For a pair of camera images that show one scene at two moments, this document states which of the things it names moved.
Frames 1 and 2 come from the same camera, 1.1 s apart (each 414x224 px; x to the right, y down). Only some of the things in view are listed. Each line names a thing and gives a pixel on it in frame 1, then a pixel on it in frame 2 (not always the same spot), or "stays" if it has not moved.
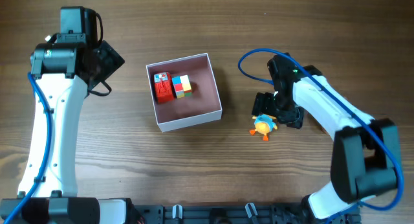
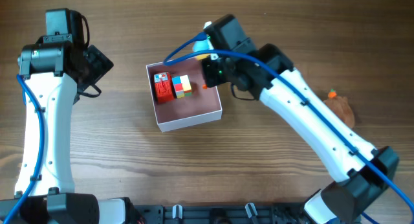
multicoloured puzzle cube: x=182 y=86 stays
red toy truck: x=164 y=88 stays
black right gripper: x=261 y=105 → x=211 y=78
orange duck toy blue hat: x=264 y=123 → x=201 y=46
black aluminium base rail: x=237 y=213 stays
